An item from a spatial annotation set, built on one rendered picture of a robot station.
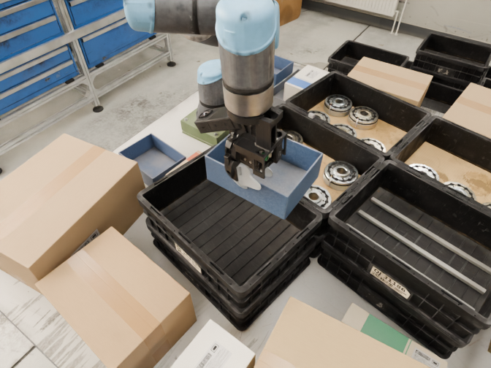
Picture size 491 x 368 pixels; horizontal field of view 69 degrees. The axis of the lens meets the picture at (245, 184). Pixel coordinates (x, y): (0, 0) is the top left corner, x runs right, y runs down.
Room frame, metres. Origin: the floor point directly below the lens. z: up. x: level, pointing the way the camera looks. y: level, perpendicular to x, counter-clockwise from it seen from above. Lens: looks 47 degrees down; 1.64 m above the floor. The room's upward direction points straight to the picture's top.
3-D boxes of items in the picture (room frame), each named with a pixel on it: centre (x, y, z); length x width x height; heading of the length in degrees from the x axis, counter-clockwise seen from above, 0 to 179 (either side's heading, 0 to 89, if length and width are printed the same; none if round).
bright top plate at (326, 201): (0.67, -0.20, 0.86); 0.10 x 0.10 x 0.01
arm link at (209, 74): (1.18, 0.11, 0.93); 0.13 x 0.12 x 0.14; 88
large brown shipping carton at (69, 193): (0.67, 0.55, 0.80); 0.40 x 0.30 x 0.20; 153
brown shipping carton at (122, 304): (0.39, 0.31, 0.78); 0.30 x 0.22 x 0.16; 50
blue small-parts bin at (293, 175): (0.55, -0.04, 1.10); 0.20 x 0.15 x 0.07; 55
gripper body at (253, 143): (0.47, -0.01, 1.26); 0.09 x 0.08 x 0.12; 54
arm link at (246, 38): (0.47, 0.00, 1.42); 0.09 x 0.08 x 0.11; 178
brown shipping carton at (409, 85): (1.32, -0.59, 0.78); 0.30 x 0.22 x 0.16; 57
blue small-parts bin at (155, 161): (0.95, 0.34, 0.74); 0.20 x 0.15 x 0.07; 48
